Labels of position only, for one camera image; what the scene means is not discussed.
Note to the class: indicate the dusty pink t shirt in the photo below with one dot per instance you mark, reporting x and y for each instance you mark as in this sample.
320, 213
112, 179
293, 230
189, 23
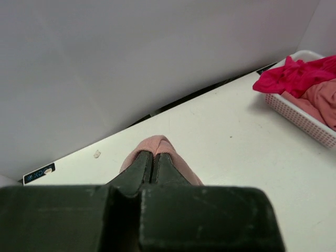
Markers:
159, 144

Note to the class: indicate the coral pink t shirt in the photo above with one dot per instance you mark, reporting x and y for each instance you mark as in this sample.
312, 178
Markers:
318, 101

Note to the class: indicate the small beige tape scrap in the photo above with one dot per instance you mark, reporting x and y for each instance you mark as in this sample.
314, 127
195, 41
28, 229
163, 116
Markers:
97, 154

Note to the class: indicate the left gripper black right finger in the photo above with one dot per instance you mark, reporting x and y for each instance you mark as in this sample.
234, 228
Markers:
178, 216

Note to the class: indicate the magenta t shirt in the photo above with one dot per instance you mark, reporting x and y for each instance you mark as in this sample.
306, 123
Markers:
296, 77

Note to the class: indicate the black xdof label sticker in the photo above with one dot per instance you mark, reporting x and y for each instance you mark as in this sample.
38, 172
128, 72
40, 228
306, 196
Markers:
38, 173

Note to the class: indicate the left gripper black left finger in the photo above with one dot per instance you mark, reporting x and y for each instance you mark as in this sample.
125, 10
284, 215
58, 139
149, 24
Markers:
76, 217

